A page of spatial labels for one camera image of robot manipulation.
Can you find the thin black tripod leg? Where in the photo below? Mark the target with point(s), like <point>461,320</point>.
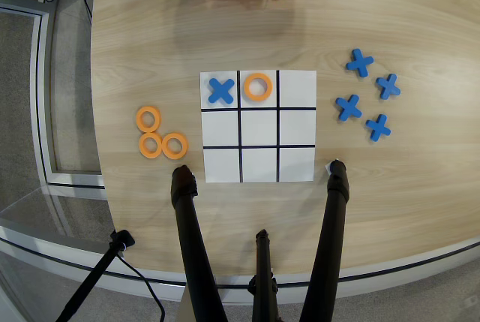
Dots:
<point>264,262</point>

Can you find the white framed glass panel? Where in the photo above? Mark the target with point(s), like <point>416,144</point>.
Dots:
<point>37,74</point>

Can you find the white tic-tac-toe grid sheet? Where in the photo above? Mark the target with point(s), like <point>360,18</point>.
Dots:
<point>258,130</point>

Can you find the small white tag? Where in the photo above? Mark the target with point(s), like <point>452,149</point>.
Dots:
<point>327,167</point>

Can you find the blue cross piece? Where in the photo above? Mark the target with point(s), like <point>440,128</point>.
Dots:
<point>378,128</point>
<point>348,107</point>
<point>388,86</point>
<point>360,63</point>
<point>221,91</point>

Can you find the black stand pole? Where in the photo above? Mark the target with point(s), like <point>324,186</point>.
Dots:
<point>93,277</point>

